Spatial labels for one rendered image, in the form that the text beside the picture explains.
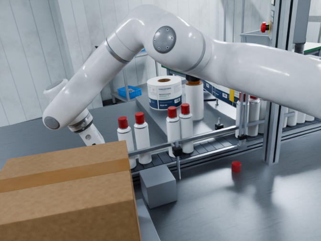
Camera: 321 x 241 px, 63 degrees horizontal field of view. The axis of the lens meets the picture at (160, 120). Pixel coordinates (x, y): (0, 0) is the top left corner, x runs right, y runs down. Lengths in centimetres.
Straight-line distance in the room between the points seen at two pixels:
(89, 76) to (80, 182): 32
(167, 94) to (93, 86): 75
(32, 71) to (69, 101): 320
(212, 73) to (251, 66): 13
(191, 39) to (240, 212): 57
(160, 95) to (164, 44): 96
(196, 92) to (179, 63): 75
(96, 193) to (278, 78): 40
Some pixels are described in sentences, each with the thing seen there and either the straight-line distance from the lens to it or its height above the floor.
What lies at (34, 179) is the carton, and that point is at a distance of 65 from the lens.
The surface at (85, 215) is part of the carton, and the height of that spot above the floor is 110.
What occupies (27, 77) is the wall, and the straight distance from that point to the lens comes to 396.
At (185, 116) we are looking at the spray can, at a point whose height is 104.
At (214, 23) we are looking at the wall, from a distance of 520.
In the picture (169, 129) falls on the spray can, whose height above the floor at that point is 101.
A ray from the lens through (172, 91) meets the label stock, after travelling 147.
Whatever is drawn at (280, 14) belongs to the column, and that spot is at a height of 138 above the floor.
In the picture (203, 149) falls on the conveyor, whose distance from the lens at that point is 110.
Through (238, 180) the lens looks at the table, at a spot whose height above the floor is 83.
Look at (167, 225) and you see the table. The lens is 86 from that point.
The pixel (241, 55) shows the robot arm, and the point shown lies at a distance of 54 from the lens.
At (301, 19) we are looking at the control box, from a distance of 98.
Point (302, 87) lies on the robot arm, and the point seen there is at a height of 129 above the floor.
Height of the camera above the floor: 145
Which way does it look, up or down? 25 degrees down
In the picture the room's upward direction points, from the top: 5 degrees counter-clockwise
